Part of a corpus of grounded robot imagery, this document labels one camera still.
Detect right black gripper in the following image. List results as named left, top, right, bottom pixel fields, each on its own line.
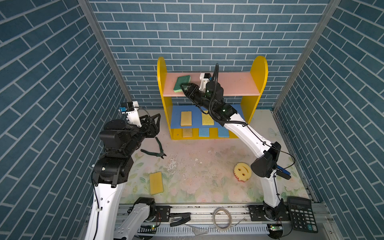
left=182, top=82, right=216, bottom=114

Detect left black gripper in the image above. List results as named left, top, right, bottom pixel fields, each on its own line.
left=121, top=113, right=161, bottom=159

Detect green scouring pad sponge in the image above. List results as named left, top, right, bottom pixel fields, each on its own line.
left=173, top=75, right=191, bottom=93

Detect pale yellow orange-backed sponge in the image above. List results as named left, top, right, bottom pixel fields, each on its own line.
left=182, top=129, right=193, bottom=138

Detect bright yellow sponge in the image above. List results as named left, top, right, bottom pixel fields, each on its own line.
left=202, top=114, right=215, bottom=126

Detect blue sponge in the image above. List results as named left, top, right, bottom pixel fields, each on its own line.
left=218, top=128, right=230, bottom=138
left=199, top=128, right=210, bottom=138

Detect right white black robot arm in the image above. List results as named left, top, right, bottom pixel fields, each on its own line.
left=180, top=81, right=291, bottom=221

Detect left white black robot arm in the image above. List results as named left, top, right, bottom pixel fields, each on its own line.
left=85, top=114, right=161, bottom=240

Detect yellow shelf with coloured boards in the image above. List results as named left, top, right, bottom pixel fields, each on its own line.
left=157, top=56, right=269, bottom=140

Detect yellow smiley face sponge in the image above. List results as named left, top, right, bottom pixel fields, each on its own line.
left=234, top=163, right=252, bottom=182

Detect black desk calculator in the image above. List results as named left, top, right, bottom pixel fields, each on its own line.
left=287, top=196, right=318, bottom=233

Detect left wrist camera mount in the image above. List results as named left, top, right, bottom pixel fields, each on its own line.
left=119, top=101, right=142, bottom=128

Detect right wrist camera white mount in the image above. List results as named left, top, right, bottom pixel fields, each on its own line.
left=199, top=73, right=212, bottom=92

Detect green handled cutting pliers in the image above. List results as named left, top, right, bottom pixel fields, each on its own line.
left=140, top=136, right=167, bottom=160

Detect black corrugated cable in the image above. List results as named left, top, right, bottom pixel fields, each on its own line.
left=208, top=63, right=247, bottom=126

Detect black stapler on rail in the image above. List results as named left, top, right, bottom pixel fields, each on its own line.
left=170, top=213, right=191, bottom=227

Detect aluminium front rail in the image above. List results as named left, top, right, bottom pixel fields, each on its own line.
left=85, top=202, right=334, bottom=240

